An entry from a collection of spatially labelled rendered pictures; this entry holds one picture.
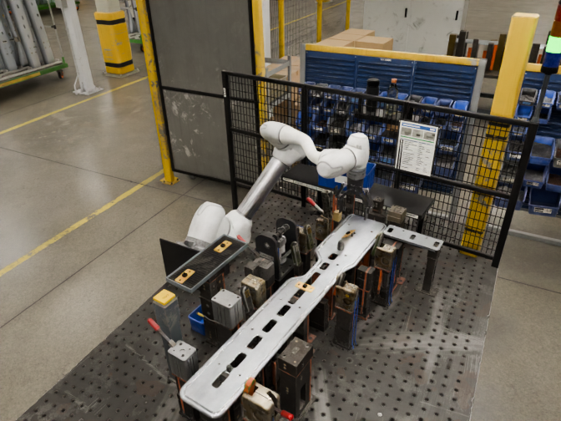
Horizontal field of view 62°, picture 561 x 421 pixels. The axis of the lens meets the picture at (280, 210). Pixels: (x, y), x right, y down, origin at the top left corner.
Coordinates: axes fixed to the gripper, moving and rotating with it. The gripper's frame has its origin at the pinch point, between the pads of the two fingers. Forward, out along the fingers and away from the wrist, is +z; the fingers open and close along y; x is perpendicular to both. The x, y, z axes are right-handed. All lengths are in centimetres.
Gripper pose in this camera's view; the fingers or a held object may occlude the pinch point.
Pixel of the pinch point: (353, 213)
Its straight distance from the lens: 234.0
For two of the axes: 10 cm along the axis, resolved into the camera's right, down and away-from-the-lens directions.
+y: 8.3, 2.7, -4.8
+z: 0.2, 8.5, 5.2
